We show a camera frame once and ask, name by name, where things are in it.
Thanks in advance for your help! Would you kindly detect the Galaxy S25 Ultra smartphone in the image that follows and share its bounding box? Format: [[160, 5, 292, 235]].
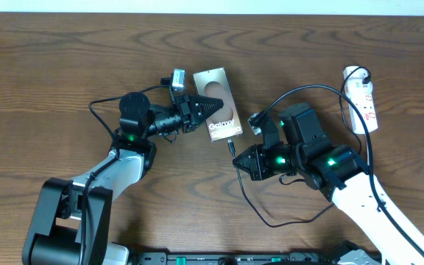
[[193, 68, 243, 142]]

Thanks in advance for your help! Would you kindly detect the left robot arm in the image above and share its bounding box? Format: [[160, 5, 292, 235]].
[[21, 92, 224, 264]]

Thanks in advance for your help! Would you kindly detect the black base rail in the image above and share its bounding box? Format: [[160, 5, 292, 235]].
[[123, 241, 382, 265]]

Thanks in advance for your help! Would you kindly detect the white power strip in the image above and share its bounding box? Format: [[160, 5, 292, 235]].
[[343, 66, 378, 135]]

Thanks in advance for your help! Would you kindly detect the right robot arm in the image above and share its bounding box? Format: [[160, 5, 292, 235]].
[[233, 103, 424, 264]]

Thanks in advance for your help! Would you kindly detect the black USB-C charger cable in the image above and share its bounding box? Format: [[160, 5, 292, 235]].
[[227, 66, 373, 229]]

